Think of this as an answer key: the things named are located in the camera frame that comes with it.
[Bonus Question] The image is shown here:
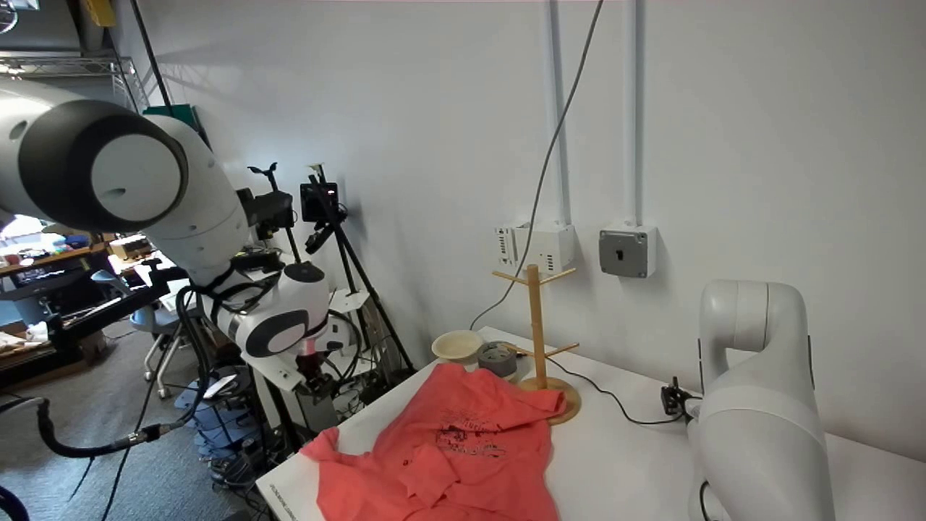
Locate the white wall conduit pipe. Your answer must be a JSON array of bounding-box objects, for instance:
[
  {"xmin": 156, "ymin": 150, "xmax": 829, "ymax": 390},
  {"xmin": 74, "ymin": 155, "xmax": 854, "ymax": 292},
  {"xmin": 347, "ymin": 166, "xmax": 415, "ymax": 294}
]
[
  {"xmin": 547, "ymin": 0, "xmax": 572, "ymax": 229},
  {"xmin": 630, "ymin": 0, "xmax": 647, "ymax": 231}
]

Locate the blue bundle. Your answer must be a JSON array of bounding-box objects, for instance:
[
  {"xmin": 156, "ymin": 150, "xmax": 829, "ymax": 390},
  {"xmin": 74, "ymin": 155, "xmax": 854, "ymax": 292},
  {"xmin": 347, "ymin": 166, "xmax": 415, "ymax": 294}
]
[{"xmin": 184, "ymin": 380, "xmax": 256, "ymax": 459}]

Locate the plain white wall box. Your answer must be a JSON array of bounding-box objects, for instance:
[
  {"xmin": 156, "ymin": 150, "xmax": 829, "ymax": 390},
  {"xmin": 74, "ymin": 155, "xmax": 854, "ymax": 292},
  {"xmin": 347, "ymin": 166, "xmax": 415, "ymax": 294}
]
[{"xmin": 523, "ymin": 223, "xmax": 578, "ymax": 278}]

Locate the green storage bin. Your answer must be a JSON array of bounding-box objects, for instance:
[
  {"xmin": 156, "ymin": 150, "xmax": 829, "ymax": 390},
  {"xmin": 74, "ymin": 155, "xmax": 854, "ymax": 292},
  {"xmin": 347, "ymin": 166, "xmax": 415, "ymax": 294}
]
[{"xmin": 142, "ymin": 100, "xmax": 204, "ymax": 134}]

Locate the white wall box with print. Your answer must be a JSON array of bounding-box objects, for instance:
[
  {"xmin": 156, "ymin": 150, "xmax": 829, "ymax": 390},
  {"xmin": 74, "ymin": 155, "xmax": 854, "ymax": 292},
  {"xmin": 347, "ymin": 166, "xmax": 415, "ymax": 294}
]
[{"xmin": 492, "ymin": 223, "xmax": 533, "ymax": 274}]

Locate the grey wall junction box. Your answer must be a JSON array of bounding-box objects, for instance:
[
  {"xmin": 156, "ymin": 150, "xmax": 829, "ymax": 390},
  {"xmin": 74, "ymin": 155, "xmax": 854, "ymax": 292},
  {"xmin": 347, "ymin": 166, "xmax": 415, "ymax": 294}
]
[{"xmin": 596, "ymin": 225, "xmax": 659, "ymax": 281}]

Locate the red shirt with black print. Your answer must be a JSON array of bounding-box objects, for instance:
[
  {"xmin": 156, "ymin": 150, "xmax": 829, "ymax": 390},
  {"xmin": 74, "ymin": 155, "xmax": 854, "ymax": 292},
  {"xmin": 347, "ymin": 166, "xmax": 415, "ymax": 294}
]
[{"xmin": 298, "ymin": 362, "xmax": 572, "ymax": 521}]

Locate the cream plastic bowl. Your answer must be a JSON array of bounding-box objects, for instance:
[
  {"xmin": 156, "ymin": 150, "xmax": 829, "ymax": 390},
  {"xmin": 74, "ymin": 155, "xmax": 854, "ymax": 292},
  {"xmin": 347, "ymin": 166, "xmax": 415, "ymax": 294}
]
[{"xmin": 427, "ymin": 326, "xmax": 486, "ymax": 368}]

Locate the cluttered wooden workbench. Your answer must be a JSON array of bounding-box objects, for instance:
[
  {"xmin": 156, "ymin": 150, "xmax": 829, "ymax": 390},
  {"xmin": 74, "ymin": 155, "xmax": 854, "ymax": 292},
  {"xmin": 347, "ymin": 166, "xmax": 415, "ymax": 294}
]
[{"xmin": 0, "ymin": 229, "xmax": 138, "ymax": 373}]

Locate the black camera on tripod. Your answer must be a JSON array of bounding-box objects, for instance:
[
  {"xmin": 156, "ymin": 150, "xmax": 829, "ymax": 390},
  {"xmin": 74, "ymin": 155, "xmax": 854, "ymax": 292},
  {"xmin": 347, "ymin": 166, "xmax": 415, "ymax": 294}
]
[{"xmin": 298, "ymin": 163, "xmax": 415, "ymax": 380}]

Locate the small black camera device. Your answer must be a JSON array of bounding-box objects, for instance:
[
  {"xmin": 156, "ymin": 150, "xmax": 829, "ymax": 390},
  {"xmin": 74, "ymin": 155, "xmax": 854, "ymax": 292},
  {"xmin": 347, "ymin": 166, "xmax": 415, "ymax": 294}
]
[{"xmin": 659, "ymin": 373, "xmax": 700, "ymax": 423}]

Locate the grey wall cable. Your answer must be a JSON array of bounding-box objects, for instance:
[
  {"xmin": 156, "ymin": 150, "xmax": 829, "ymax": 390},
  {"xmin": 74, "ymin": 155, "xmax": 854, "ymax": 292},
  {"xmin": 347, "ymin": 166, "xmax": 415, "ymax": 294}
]
[{"xmin": 468, "ymin": 0, "xmax": 606, "ymax": 333}]

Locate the thin black table cable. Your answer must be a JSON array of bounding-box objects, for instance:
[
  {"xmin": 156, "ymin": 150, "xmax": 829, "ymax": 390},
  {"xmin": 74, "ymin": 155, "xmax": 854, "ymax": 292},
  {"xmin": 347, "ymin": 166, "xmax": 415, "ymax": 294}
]
[{"xmin": 547, "ymin": 349, "xmax": 677, "ymax": 428}]

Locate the wooden mug tree stand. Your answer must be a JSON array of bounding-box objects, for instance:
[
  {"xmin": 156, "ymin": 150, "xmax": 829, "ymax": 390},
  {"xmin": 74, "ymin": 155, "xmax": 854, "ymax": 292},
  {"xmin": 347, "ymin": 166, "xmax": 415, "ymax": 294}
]
[{"xmin": 489, "ymin": 260, "xmax": 583, "ymax": 425}]

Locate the black corrugated cable hose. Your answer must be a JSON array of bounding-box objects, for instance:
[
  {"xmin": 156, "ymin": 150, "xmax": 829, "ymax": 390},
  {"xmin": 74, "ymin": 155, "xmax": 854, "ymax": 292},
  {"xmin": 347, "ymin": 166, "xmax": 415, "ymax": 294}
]
[{"xmin": 35, "ymin": 394, "xmax": 168, "ymax": 459}]

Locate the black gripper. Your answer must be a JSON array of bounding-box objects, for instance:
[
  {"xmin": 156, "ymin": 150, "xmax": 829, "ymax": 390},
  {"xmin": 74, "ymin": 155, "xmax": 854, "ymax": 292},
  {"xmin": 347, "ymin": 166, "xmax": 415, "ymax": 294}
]
[{"xmin": 295, "ymin": 348, "xmax": 363, "ymax": 396}]

